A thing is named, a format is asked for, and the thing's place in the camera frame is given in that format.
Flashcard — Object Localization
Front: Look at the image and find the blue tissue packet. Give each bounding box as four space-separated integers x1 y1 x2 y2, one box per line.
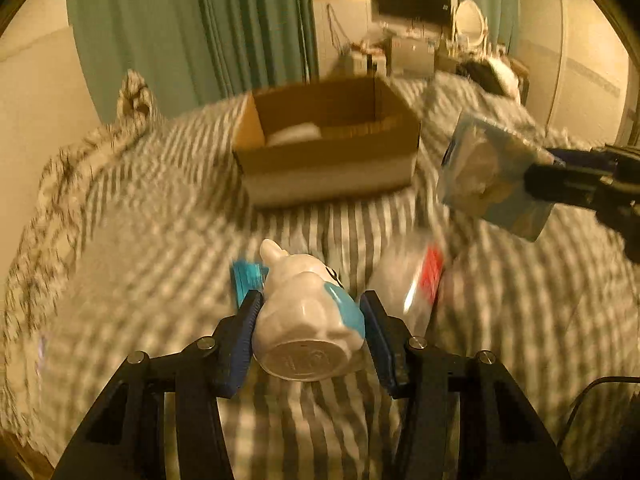
437 112 564 242

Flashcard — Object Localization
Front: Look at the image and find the clear floss pick box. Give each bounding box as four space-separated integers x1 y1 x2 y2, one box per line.
367 230 445 336

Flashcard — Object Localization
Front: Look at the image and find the white ceramic figurine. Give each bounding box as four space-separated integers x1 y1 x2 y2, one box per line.
252 240 366 382

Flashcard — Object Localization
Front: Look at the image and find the blue blister pack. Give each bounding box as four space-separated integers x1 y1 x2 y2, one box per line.
230 260 269 309

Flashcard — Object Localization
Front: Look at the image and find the white louvred wardrobe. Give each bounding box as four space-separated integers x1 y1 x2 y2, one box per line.
516 0 637 143

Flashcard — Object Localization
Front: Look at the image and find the black bag on bed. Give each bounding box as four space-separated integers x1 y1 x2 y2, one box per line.
456 58 521 102

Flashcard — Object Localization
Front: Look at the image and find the white oval mirror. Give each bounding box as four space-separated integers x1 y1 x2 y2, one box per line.
454 0 488 50

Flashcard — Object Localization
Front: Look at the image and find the grey checkered duvet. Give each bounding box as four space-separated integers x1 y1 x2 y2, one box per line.
1 73 639 478

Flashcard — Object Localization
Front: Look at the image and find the silver mini fridge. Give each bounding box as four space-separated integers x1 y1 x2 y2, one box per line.
388 37 435 77

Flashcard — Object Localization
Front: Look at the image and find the floral white blanket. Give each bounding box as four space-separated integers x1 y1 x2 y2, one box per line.
0 69 166 311

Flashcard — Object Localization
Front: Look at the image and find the white suitcase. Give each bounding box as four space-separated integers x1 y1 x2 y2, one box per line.
345 49 387 77

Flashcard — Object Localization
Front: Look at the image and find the brown cardboard box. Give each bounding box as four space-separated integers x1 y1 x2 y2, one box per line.
232 76 421 208

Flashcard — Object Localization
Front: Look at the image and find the black power cable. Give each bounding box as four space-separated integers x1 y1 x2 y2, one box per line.
555 375 640 451

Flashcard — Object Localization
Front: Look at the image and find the black wall television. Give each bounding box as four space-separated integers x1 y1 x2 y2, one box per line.
378 0 451 27

